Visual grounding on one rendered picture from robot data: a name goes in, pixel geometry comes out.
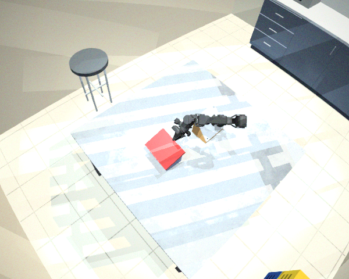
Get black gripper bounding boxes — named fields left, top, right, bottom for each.
left=172, top=121, right=192, bottom=141

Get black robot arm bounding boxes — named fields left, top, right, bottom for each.
left=174, top=113, right=248, bottom=128

